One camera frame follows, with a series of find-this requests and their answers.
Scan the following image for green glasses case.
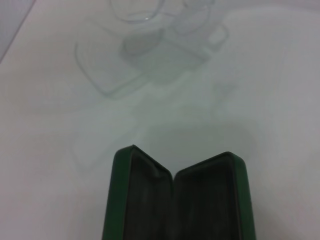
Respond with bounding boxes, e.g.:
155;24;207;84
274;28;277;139
101;144;258;240

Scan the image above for clear white glasses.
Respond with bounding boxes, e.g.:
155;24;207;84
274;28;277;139
109;0;230;51

